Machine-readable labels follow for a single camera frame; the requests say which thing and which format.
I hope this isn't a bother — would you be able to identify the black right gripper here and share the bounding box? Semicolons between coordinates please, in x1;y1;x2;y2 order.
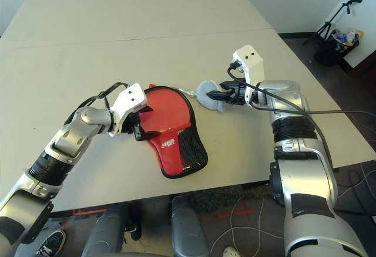
206;80;251;107

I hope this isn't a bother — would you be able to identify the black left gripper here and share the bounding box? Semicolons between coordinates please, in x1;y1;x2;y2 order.
122;105;163;143

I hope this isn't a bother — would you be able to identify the black red paddle case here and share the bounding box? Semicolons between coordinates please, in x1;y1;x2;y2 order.
137;83;210;180

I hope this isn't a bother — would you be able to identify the red tape line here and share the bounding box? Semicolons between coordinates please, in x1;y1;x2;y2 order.
62;208;107;232

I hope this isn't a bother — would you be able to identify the black bin with bottles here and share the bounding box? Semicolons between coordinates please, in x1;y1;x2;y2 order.
313;28;365;67

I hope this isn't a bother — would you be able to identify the grey robot right leg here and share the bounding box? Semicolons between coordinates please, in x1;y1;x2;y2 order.
170;195;212;257

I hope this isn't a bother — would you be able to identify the grey robot leg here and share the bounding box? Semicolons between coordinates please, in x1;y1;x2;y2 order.
80;203;130;257
170;195;212;257

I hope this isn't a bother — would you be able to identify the grey robot left leg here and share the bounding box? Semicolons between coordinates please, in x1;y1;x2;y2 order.
80;203;130;257

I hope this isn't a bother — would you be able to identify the red tape cross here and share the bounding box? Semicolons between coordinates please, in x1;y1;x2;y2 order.
202;199;257;220

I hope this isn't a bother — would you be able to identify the black tripod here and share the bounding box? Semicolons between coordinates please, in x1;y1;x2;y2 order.
301;0;363;47

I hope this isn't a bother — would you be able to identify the black white-laced sneaker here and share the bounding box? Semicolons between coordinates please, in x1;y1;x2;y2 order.
36;228;68;257

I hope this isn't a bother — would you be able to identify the white perforated shoe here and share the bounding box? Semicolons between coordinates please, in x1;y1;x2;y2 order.
221;245;241;257

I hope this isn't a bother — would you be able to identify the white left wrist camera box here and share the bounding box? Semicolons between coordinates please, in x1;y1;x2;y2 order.
108;83;148;138

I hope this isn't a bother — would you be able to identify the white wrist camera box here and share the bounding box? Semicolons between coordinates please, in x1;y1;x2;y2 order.
108;83;148;138
231;44;264;106

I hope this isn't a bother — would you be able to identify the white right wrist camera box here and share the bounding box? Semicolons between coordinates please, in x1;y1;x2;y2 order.
231;44;264;106

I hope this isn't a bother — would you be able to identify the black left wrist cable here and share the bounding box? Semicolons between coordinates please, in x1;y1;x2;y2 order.
63;81;133;126

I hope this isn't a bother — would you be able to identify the white floor cable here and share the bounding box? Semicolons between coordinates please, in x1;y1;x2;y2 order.
212;197;280;257

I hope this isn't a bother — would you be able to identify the black floor cable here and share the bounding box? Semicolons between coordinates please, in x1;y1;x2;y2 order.
334;162;376;220

